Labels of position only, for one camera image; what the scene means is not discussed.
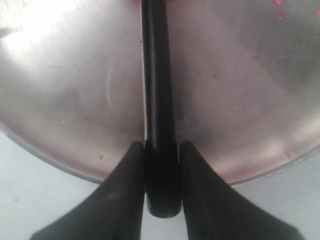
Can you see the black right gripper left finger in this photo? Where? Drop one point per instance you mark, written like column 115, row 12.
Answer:
column 112, row 212

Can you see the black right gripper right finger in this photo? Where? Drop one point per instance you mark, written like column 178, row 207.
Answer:
column 215, row 211

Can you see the black serrated knife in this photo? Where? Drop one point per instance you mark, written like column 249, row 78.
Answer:
column 161, row 153

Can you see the round steel plate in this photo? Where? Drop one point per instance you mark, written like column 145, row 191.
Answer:
column 245, row 81

